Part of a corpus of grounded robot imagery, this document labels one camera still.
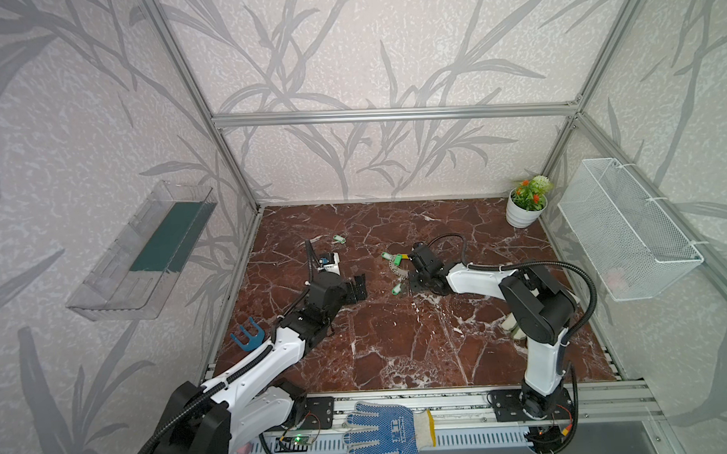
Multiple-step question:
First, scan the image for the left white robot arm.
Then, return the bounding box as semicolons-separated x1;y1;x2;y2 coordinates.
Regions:
137;270;368;454

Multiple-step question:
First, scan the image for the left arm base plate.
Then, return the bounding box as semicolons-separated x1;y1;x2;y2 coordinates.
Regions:
284;396;336;430

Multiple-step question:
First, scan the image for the blue plastic fork tool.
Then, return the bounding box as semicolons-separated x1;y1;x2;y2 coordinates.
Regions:
229;317;265;353

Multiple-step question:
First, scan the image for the white wire mesh basket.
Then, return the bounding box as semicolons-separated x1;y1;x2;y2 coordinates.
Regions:
558;158;704;302

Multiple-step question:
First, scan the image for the beige sponge pad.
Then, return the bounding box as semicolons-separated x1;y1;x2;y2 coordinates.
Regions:
500;313;527;341

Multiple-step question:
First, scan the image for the blue white work glove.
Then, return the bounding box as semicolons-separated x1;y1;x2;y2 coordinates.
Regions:
343;402;437;454

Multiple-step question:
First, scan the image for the metal keyring with green tags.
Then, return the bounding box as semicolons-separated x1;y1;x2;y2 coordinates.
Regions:
382;252;409;296

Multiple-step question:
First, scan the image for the green circuit board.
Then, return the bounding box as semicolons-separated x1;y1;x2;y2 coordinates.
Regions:
275;432;320;453

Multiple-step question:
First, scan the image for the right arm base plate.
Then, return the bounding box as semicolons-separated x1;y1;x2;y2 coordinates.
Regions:
487;386;574;423

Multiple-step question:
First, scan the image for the potted plant white pot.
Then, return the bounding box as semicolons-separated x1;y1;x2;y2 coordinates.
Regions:
506;175;554;229

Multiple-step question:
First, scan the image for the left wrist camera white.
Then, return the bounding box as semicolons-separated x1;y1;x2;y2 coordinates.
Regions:
318;252;340;275

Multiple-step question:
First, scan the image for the clear plastic wall shelf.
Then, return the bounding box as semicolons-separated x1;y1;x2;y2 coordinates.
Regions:
66;181;218;322

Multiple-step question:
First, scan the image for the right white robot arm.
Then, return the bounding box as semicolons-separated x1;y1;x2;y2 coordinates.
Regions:
407;233;598;420

